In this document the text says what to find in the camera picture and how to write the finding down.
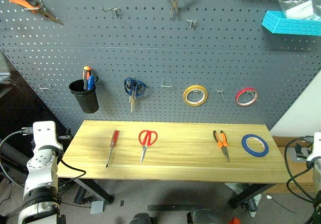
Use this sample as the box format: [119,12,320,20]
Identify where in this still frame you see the red handled scissors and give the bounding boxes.
[138,130,158,164]

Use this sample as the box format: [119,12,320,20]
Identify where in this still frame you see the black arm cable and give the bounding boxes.
[0,127,87,180]
[283,135,315,204]

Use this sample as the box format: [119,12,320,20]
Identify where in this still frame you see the blue tape roll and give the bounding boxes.
[241,134,269,158]

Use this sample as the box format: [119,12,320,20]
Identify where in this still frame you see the black flat strip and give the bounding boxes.
[147,204,202,212]

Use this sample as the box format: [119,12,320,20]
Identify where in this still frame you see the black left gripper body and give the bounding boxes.
[56,128,73,141]

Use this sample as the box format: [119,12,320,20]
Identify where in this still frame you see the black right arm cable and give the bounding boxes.
[283,135,315,204]

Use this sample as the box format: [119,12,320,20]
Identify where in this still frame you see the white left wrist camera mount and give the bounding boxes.
[32,121,64,152]

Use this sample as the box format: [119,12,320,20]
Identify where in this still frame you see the red handled screwdriver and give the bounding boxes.
[105,130,120,169]

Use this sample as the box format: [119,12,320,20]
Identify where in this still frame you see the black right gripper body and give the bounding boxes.
[294,142,309,160]

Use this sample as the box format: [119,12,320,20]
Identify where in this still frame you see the dark rounded shape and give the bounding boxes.
[186,208,222,224]
[128,212,154,224]

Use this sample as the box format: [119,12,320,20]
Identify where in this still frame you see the orange black needle-nose pliers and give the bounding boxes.
[213,130,230,163]

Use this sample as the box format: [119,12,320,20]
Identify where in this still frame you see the grey perforated pegboard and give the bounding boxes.
[0,0,321,135]

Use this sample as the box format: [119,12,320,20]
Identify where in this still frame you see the yellow tape roll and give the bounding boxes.
[182,84,209,107]

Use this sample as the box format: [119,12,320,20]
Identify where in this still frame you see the grey floor plate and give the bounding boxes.
[90,200,105,215]

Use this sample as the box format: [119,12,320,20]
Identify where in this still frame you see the black table leg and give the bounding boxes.
[72,178,115,205]
[228,183,277,209]

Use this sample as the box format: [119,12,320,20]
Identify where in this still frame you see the black plastic cup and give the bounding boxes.
[68,79,100,114]

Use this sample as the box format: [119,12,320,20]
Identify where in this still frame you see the orange black handled screwdriver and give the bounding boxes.
[82,66,93,91]

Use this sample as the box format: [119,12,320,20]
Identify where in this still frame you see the red tape roll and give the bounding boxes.
[235,87,259,107]

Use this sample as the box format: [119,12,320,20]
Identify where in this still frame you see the blue handled scissors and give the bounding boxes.
[123,77,147,113]

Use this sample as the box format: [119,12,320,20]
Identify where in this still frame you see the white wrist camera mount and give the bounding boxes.
[32,121,64,152]
[306,132,321,160]

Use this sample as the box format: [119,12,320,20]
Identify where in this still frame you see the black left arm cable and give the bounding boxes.
[0,127,87,180]

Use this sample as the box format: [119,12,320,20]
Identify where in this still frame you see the clear plastic bag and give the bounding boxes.
[276,0,321,21]

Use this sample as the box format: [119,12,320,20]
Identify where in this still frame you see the white handled pliers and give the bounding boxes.
[159,0,195,19]

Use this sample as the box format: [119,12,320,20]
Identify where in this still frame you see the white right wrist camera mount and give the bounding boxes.
[306,132,321,160]

